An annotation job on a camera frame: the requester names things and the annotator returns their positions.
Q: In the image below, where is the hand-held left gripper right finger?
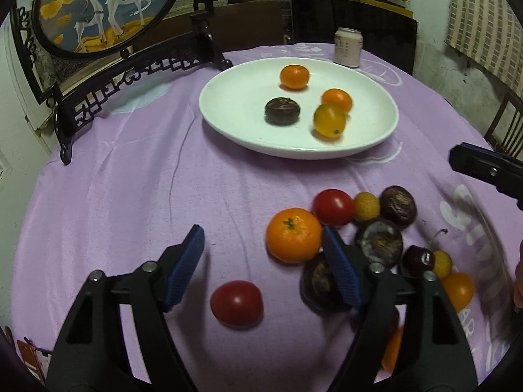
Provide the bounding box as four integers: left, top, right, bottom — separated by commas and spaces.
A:
322, 225, 479, 392

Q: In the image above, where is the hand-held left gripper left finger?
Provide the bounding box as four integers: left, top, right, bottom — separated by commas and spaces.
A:
47, 224, 205, 392

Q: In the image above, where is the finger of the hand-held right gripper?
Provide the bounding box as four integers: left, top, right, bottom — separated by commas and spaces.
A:
448, 142, 523, 210

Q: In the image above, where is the dark passion fruit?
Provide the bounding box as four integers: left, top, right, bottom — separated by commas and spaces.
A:
300, 253, 360, 313
380, 186, 417, 229
354, 218, 404, 270
265, 97, 301, 125

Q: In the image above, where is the large mandarin orange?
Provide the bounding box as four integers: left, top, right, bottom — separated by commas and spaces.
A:
266, 208, 323, 264

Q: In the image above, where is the red tomato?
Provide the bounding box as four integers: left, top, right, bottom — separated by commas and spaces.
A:
312, 189, 355, 226
210, 280, 264, 328

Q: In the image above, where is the yellow longan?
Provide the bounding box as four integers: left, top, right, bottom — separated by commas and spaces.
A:
432, 250, 453, 278
353, 192, 381, 223

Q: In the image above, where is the dark red cherry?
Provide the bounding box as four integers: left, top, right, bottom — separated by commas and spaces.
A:
402, 229, 449, 277

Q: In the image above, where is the yellow-orange tomato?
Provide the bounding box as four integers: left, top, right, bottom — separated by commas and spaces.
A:
313, 104, 347, 139

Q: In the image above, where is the white oval plate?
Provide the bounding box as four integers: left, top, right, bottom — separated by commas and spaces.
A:
199, 57, 399, 160

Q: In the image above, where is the person's right hand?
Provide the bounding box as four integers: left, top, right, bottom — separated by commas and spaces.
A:
514, 249, 523, 309

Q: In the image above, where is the wooden chair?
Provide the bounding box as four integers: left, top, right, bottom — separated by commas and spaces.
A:
484, 90, 523, 158

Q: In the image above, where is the purple printed tablecloth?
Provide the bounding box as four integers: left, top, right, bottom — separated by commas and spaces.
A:
10, 43, 519, 392

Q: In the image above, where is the checked curtain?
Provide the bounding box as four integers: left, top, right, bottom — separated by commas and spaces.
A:
445, 0, 523, 86

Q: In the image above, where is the orange cherry tomato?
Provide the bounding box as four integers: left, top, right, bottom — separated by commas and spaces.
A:
321, 89, 353, 114

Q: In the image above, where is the orange packet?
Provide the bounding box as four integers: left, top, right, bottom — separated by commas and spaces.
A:
16, 337, 52, 384

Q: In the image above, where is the pale drink can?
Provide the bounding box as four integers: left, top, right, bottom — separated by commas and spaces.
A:
334, 27, 364, 68

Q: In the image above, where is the small mandarin orange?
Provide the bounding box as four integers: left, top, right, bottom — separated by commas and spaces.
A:
280, 64, 310, 90

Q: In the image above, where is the black chair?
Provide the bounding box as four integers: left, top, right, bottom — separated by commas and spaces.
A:
290, 0, 417, 75

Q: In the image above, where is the brown wooden panel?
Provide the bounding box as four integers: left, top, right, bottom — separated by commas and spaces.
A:
137, 1, 295, 50

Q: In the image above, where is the round deer picture screen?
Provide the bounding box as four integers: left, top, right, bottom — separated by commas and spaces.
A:
10, 0, 233, 166

